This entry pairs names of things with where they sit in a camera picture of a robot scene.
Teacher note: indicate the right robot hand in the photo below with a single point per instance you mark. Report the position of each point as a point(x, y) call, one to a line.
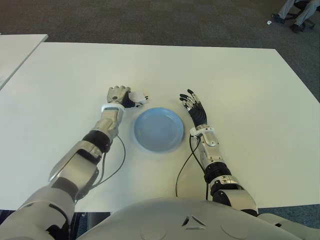
point(198, 116)

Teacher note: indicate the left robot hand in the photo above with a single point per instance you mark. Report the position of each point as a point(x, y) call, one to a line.
point(117, 95)

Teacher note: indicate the white charger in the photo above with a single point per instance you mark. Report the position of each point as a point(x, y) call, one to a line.
point(137, 97)

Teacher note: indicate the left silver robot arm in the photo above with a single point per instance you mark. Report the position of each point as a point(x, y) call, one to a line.
point(75, 162)

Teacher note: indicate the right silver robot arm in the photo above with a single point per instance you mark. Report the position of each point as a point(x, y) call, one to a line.
point(215, 152)

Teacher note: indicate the blue plate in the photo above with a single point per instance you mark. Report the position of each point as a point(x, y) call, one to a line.
point(160, 130)

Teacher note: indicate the grey robot torso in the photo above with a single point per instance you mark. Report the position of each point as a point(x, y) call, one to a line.
point(190, 225)

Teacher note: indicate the white side table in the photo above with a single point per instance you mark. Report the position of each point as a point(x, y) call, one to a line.
point(15, 50)

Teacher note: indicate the dark stand under table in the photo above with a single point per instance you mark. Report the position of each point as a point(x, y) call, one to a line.
point(77, 222)

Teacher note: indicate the black office chair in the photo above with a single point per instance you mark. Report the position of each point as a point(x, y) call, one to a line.
point(311, 24)

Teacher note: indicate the seated person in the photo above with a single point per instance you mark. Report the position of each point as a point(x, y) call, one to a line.
point(303, 15)

